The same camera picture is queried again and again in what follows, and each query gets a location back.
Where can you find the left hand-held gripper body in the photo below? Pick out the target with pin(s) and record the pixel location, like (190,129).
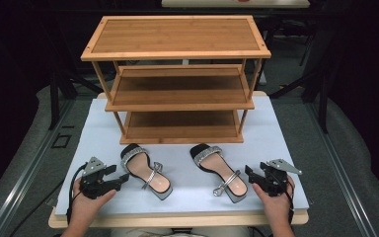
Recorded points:
(90,182)

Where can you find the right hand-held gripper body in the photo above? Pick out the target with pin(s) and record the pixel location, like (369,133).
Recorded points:
(274,181)

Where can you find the wooden three-tier shoe rack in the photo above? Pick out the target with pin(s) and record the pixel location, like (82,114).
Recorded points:
(177,34)

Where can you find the person's left hand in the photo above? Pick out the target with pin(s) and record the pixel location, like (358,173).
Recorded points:
(85,209)

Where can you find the person's right hand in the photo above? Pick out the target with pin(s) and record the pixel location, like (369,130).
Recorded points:
(278,209)

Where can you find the black metal stand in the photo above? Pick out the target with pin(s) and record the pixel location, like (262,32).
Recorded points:
(324,105)
(54,98)

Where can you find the light background table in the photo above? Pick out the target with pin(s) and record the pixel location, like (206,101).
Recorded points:
(210,3)

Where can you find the black square floor frame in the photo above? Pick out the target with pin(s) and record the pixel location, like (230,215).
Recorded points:
(61,141)

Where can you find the aluminium floor rail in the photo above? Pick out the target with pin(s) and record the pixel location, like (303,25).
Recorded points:
(339,171)
(29,171)

